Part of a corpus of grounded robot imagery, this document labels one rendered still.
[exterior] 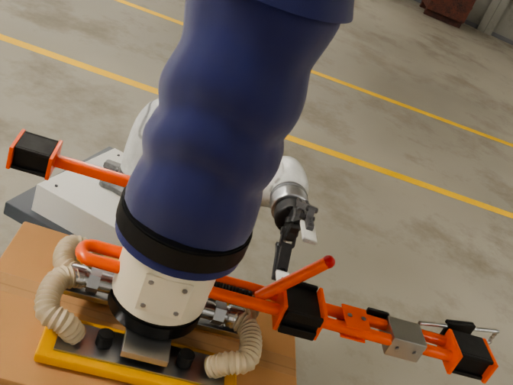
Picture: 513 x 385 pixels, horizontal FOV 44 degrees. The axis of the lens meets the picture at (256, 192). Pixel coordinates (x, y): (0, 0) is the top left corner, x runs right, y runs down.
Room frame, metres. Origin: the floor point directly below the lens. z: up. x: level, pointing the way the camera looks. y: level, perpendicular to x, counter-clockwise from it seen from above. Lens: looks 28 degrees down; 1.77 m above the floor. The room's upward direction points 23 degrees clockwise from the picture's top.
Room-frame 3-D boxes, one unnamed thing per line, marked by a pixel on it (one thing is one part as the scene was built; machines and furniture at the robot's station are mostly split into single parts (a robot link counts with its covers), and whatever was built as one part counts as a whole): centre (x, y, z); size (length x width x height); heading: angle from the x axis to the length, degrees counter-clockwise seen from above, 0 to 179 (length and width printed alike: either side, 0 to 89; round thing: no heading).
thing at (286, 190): (1.32, -0.08, 1.08); 0.09 x 0.06 x 0.09; 102
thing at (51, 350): (0.80, 0.07, 0.97); 0.34 x 0.10 x 0.05; 103
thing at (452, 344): (1.02, -0.50, 1.08); 0.08 x 0.07 x 0.05; 103
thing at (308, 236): (1.11, -0.13, 1.14); 0.07 x 0.03 x 0.01; 12
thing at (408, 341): (1.00, -0.36, 1.07); 0.07 x 0.07 x 0.04; 13
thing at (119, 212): (0.90, 0.09, 1.19); 0.23 x 0.23 x 0.04
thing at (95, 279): (0.89, 0.09, 1.01); 0.34 x 0.25 x 0.06; 103
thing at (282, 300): (0.95, -0.15, 1.08); 0.10 x 0.08 x 0.06; 13
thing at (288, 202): (1.24, -0.10, 1.08); 0.09 x 0.07 x 0.08; 12
